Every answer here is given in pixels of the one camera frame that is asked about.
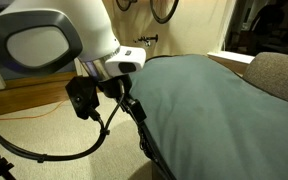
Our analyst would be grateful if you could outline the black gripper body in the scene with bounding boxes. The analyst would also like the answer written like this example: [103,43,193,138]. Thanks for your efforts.
[95,73,133,101]

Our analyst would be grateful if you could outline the small-looking bicycle wheel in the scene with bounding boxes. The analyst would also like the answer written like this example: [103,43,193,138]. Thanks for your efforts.
[115,0,139,13]

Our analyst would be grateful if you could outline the large bicycle wheel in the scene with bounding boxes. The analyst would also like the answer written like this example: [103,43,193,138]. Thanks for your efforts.
[149,0,181,25]

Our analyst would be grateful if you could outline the cream carpet rug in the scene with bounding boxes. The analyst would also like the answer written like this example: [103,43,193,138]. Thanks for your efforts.
[0,96,157,180]

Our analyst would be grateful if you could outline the grey fabric sofa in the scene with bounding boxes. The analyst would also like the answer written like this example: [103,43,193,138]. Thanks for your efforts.
[242,51,288,110]

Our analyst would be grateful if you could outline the person in dark clothes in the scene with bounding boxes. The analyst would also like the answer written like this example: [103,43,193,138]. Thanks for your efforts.
[248,0,284,56]

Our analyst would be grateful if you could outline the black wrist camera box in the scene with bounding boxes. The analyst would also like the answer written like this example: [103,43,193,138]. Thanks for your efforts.
[64,75,102,122]

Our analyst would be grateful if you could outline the black wall bike hook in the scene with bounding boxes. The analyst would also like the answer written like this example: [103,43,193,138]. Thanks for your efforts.
[133,33,160,48]

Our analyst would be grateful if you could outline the orange extension cable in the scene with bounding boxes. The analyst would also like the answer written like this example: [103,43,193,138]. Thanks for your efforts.
[0,99,70,122]

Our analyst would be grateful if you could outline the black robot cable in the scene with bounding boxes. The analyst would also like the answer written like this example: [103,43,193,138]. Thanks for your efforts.
[0,78,128,164]

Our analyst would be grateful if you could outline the white window frame post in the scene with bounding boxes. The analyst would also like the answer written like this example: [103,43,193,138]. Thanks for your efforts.
[217,0,239,54]

